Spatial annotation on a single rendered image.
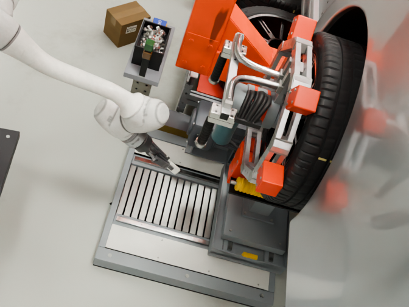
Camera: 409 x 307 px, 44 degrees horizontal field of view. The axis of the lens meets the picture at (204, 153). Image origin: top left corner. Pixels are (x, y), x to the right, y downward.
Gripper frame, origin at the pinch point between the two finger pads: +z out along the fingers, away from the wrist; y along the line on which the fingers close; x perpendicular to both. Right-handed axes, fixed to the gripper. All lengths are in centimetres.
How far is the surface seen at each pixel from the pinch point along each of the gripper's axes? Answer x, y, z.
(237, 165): 19.4, 1.0, 19.4
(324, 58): 70, 19, -12
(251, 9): 64, -103, 27
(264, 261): -1, 16, 64
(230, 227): -3.0, 3.1, 46.0
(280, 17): 75, -100, 41
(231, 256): -11, 10, 54
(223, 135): 21.2, -13.6, 14.2
